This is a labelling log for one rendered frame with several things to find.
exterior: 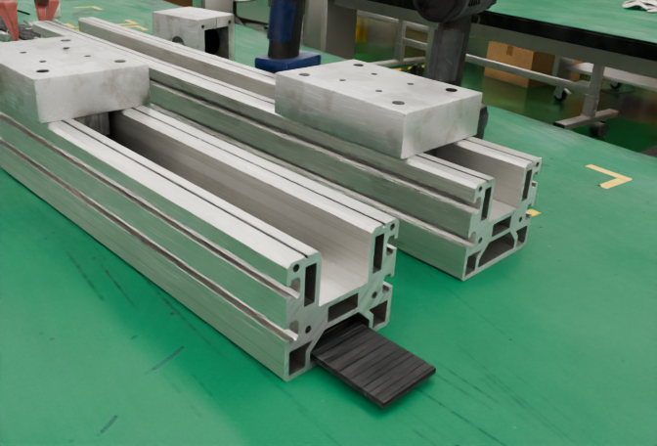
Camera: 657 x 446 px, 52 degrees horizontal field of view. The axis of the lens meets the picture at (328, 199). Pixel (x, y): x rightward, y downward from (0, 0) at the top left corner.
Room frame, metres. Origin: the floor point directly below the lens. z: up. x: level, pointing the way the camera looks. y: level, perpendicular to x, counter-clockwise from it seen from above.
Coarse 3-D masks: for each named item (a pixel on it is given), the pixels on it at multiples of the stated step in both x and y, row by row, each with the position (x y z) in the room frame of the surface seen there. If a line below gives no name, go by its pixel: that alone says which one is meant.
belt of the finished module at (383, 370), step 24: (336, 336) 0.37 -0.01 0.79; (360, 336) 0.37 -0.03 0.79; (384, 336) 0.38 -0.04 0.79; (336, 360) 0.35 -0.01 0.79; (360, 360) 0.35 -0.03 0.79; (384, 360) 0.35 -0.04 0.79; (408, 360) 0.35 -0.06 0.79; (360, 384) 0.33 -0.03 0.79; (384, 384) 0.33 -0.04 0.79; (408, 384) 0.33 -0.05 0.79; (384, 408) 0.31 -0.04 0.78
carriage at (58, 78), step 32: (0, 64) 0.60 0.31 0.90; (32, 64) 0.61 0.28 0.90; (64, 64) 0.61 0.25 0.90; (96, 64) 0.62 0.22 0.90; (128, 64) 0.63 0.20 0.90; (0, 96) 0.61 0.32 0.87; (32, 96) 0.56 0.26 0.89; (64, 96) 0.57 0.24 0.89; (96, 96) 0.59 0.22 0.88; (128, 96) 0.62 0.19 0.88; (96, 128) 0.61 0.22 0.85
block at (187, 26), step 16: (160, 16) 1.11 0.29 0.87; (176, 16) 1.09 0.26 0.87; (192, 16) 1.10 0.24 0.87; (208, 16) 1.11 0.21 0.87; (224, 16) 1.12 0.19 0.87; (160, 32) 1.11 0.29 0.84; (176, 32) 1.09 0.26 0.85; (192, 32) 1.07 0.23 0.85; (208, 32) 1.13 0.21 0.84; (224, 32) 1.14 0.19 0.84; (208, 48) 1.12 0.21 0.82; (224, 48) 1.14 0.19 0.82
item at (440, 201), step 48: (144, 48) 0.94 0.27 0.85; (192, 48) 0.90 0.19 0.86; (192, 96) 0.75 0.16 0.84; (240, 96) 0.68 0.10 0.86; (240, 144) 0.69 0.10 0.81; (288, 144) 0.62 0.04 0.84; (336, 144) 0.57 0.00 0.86; (480, 144) 0.57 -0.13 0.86; (384, 192) 0.53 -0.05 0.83; (432, 192) 0.51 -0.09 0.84; (480, 192) 0.48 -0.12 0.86; (528, 192) 0.53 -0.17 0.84; (432, 240) 0.49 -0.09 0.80; (480, 240) 0.49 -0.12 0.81
